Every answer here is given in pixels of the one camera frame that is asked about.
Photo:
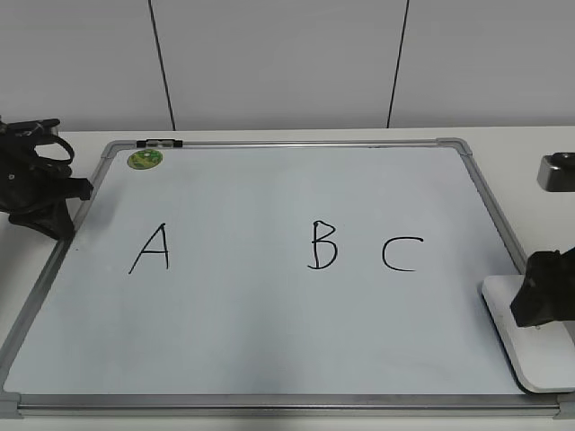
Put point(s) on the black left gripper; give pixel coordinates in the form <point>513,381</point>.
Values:
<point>25,173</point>

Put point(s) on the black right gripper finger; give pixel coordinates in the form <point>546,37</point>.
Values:
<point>547,291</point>

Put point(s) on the white whiteboard eraser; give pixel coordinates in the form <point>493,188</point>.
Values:
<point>542,357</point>

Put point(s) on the green round sticker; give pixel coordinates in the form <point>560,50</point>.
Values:
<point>144,159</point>

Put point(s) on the black hanging clip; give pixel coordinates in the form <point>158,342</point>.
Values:
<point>159,143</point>

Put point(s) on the aluminium framed whiteboard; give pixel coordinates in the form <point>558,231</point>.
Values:
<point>275,278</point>

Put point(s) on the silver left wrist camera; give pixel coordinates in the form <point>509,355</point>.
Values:
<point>33,127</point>

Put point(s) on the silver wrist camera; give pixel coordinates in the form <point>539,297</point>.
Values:
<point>33,127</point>
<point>556,172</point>

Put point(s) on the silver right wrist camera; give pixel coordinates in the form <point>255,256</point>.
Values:
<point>556,172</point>

